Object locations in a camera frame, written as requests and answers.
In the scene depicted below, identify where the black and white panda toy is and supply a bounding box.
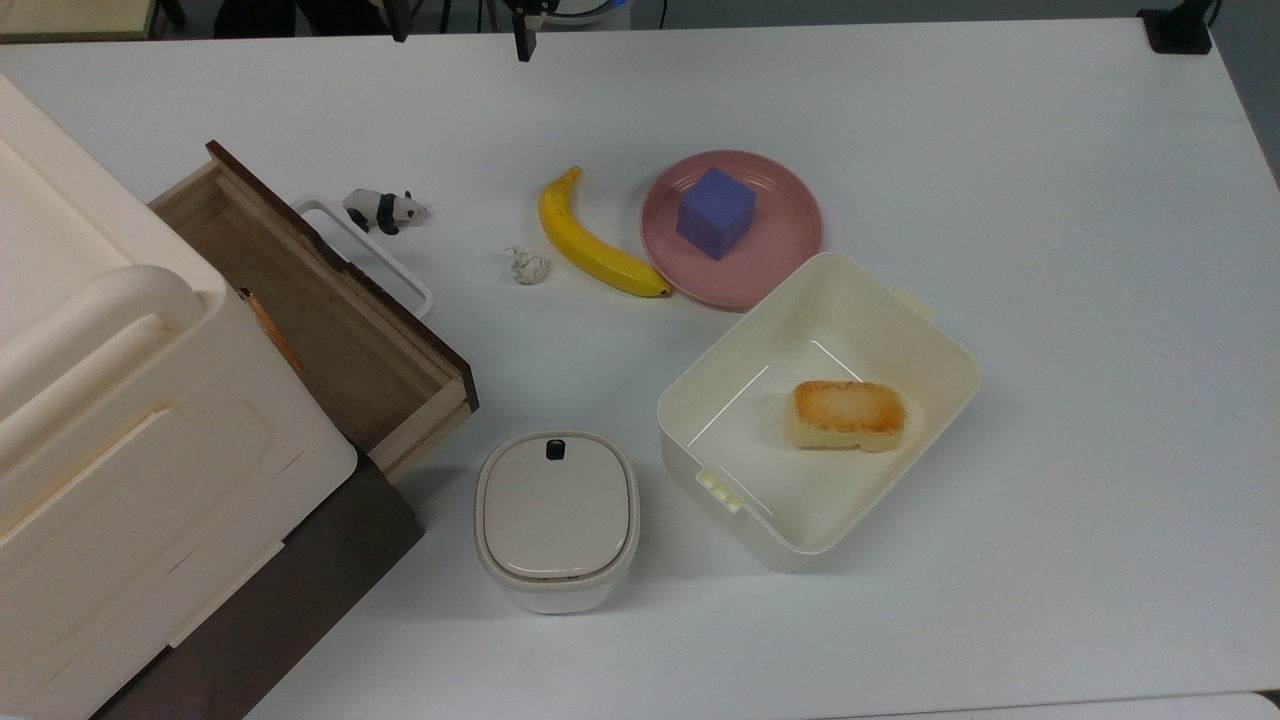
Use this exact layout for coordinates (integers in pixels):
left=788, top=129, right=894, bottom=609
left=343, top=188, right=431, bottom=236

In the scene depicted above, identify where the dark brown drawer cabinet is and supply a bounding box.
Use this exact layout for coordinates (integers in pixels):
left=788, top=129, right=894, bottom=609
left=90, top=450, right=426, bottom=720

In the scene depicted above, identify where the yellow banana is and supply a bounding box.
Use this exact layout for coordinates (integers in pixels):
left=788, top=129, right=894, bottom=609
left=538, top=165, right=673, bottom=299

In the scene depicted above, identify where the crumpled white paper ball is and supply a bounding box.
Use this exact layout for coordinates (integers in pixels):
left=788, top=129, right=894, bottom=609
left=503, top=245, right=550, bottom=287

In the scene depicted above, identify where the purple cube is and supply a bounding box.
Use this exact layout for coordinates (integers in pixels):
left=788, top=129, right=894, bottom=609
left=676, top=166, right=758, bottom=262

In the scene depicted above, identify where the wooden background desk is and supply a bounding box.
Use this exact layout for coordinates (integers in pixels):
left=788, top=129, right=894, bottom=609
left=0, top=0, right=166, bottom=43

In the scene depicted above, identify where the pink plate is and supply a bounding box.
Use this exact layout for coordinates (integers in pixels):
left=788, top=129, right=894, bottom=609
left=640, top=150, right=825, bottom=311

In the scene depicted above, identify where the orange latch strip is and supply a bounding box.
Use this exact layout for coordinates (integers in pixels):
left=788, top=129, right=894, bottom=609
left=238, top=288, right=304, bottom=376

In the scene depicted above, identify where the cream open plastic box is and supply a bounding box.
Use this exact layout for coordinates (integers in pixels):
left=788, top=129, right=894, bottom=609
left=657, top=251, right=981, bottom=574

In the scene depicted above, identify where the small cream lidded bin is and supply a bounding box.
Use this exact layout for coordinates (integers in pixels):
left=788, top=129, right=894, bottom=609
left=474, top=430, right=642, bottom=615

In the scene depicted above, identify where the toasted bread piece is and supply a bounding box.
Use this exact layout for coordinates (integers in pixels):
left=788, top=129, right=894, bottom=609
left=787, top=379, right=908, bottom=454

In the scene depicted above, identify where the large cream storage box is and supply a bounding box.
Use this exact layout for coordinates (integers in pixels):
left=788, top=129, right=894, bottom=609
left=0, top=72, right=359, bottom=720

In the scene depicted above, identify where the brown drawer with white handle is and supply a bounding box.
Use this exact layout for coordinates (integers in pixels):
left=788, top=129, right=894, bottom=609
left=148, top=140, right=479, bottom=486

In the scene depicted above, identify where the black table clamp mount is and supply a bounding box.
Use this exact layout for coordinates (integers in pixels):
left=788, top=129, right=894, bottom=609
left=1138, top=0, right=1223, bottom=55

